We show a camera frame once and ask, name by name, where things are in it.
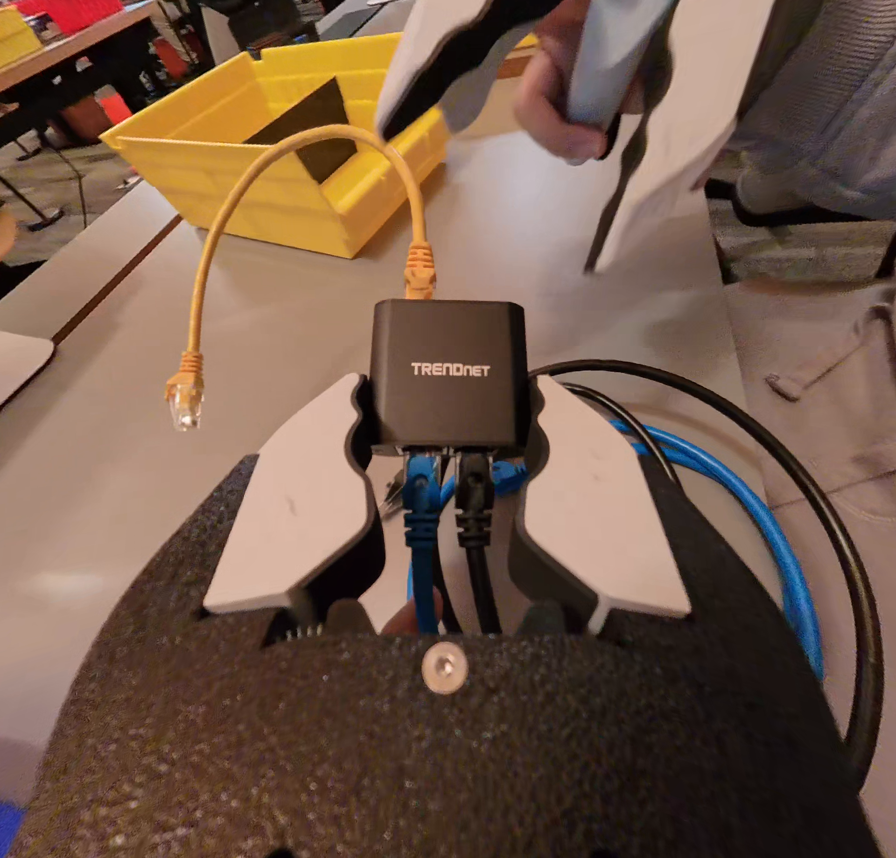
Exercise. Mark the small yellow bin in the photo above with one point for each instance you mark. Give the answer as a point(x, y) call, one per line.
point(15, 39)

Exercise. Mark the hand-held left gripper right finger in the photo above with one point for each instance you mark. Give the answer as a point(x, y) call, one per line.
point(602, 508)

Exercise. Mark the red plastic bin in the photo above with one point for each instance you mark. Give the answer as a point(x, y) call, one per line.
point(70, 1)

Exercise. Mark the person's right hand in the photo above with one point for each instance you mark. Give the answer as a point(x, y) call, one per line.
point(546, 102)

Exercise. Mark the person's grey sweater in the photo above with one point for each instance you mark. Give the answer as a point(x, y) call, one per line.
point(833, 88)

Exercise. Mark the white desk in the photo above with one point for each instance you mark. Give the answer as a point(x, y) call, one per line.
point(364, 11)

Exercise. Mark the black sheet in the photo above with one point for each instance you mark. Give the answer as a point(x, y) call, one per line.
point(315, 130)

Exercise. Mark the wooden table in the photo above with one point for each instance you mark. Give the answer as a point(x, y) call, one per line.
point(77, 50)

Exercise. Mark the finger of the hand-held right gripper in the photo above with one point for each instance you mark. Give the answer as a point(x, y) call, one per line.
point(700, 88)
point(434, 32)

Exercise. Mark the adjacent grey desk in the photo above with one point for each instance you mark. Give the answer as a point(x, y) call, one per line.
point(84, 263)

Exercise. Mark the black network adapter box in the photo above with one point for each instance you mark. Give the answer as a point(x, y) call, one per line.
point(448, 396)

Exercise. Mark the blue plastic bin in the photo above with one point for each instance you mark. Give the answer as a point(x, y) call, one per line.
point(8, 830)

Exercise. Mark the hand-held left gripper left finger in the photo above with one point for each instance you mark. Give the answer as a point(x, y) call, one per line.
point(294, 501)

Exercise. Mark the yellow plastic bin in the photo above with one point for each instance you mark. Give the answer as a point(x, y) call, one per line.
point(266, 200)

